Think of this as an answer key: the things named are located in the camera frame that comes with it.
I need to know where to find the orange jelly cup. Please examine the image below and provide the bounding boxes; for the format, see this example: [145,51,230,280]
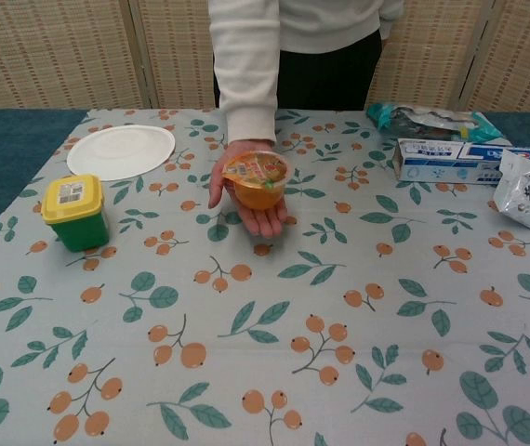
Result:
[221,149,288,213]

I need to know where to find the person's right forearm white sleeve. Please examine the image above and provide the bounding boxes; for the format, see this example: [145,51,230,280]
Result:
[208,0,281,144]

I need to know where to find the green container yellow lid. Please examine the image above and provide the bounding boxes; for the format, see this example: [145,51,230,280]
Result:
[40,174,111,254]

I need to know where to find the person's torso white sweater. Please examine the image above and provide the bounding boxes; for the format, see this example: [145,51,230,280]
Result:
[272,0,405,112]

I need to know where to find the woven folding screen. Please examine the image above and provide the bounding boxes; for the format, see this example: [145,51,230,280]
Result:
[0,0,530,117]

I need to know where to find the white paper plate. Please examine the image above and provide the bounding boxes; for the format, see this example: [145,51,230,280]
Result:
[66,124,177,181]

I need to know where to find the teal snack bag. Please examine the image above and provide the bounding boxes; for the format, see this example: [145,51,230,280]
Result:
[366,101,508,144]

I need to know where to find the person's right hand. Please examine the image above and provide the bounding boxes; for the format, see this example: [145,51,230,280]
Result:
[207,138,289,240]

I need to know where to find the blue white toothpaste box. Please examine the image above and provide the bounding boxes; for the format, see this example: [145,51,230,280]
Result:
[392,138,530,183]

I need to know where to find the floral fruit print tablecloth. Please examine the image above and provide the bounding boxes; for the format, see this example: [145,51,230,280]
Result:
[0,109,530,446]

